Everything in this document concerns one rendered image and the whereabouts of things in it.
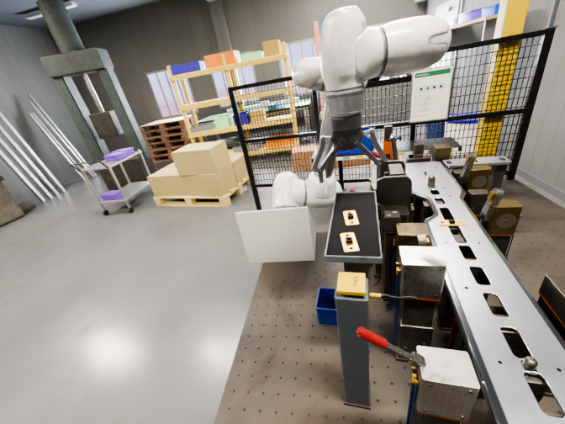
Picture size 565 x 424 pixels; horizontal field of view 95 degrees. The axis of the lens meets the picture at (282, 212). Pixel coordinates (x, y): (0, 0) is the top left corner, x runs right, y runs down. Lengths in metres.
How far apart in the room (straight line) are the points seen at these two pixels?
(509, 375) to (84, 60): 6.25
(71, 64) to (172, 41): 2.89
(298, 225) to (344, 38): 0.84
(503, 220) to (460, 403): 0.73
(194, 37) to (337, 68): 7.52
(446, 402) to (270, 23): 7.42
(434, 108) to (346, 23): 1.42
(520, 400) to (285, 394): 0.60
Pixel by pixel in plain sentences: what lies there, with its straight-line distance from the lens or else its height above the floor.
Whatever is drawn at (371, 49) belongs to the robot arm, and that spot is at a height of 1.60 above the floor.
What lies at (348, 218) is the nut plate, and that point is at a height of 1.17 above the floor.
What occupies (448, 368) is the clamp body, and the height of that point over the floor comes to 1.06.
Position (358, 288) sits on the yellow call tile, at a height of 1.16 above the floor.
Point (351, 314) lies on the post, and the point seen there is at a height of 1.10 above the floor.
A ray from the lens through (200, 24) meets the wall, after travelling 8.04.
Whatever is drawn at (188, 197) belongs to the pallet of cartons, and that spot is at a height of 0.16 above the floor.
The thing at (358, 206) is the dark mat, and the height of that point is 1.16.
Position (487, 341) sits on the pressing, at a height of 1.00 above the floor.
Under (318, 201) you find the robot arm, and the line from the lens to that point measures 1.45.
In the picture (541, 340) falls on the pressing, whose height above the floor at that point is 1.00.
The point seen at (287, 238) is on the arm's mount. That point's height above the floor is 0.85.
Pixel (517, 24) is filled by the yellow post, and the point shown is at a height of 1.59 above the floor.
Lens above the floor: 1.59
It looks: 28 degrees down
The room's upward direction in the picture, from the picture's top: 11 degrees counter-clockwise
